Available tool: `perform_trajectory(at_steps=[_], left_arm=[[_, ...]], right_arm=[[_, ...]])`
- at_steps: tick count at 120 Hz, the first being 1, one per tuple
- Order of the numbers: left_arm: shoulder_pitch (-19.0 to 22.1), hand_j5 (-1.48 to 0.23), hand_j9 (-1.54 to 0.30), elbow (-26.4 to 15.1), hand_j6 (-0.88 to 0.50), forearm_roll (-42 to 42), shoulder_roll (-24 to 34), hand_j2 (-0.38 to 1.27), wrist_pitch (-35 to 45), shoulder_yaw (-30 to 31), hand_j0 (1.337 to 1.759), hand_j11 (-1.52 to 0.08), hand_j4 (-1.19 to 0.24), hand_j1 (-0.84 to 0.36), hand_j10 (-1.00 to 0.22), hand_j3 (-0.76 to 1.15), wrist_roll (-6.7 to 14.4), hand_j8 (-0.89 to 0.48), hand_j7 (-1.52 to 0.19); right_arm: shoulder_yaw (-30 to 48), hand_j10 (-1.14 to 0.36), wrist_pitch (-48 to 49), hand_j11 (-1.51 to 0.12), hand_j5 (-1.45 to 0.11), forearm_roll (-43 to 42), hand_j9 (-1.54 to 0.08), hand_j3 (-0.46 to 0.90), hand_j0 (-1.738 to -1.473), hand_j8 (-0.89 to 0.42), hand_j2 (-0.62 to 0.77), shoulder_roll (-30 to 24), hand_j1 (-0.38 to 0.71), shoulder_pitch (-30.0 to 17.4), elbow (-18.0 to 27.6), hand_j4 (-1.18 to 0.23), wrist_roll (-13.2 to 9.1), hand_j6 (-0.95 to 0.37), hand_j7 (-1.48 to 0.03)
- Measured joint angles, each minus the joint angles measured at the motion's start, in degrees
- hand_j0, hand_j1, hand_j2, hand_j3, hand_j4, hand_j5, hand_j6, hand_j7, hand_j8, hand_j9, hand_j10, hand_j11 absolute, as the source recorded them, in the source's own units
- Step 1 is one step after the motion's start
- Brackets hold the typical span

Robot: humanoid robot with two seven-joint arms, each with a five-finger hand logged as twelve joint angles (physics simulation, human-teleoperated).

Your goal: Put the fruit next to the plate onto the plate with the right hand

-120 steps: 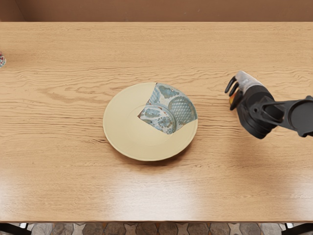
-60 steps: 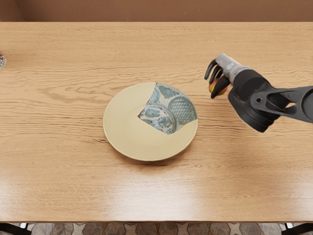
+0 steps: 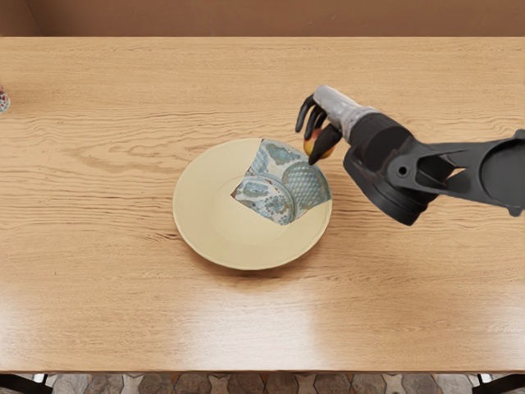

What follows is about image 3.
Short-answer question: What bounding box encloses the cream plate with blue pattern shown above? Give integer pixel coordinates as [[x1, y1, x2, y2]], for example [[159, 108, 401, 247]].
[[171, 137, 333, 272]]

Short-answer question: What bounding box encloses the yellow red peach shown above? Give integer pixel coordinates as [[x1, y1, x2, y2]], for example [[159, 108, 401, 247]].
[[303, 127, 336, 160]]

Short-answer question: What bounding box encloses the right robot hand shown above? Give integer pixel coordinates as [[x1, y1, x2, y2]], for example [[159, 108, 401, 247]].
[[294, 85, 377, 167]]

